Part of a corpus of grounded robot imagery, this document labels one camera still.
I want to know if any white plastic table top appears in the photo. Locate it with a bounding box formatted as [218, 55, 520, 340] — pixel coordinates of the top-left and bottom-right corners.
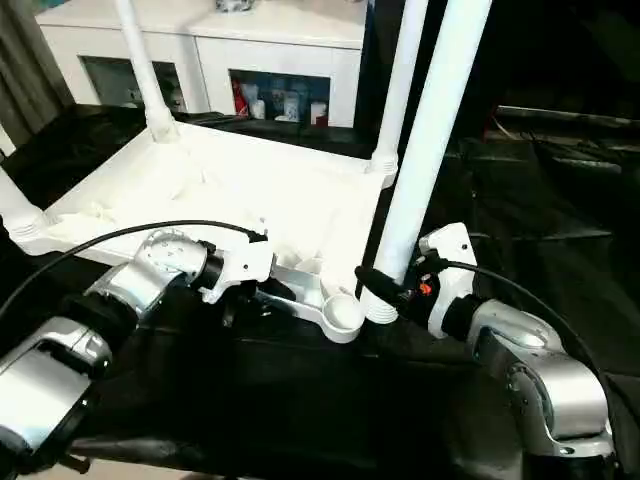
[4, 122, 401, 345]

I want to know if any white plastic table leg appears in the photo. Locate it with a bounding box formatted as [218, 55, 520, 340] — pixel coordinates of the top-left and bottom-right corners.
[113, 0, 180, 145]
[358, 0, 495, 325]
[368, 0, 430, 176]
[0, 122, 46, 239]

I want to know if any white glass-door cabinet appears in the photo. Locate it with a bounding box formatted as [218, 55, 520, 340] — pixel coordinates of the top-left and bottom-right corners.
[34, 0, 369, 129]

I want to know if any black backdrop cloth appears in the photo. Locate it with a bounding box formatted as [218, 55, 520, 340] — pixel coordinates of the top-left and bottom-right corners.
[357, 0, 640, 146]

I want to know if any black folding table frame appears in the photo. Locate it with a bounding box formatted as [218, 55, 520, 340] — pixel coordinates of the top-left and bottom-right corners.
[67, 447, 92, 474]

